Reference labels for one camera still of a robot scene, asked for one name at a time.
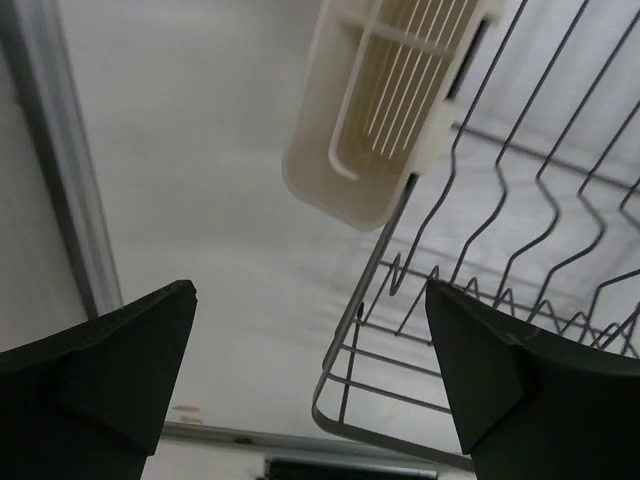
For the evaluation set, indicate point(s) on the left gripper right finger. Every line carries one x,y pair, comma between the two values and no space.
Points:
530,404

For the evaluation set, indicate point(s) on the cream plastic cutlery holder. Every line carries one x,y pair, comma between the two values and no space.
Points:
378,101

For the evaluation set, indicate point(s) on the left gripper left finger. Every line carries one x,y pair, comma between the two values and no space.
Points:
90,402

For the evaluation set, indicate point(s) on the grey wire dish rack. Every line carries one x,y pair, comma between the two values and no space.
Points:
532,208

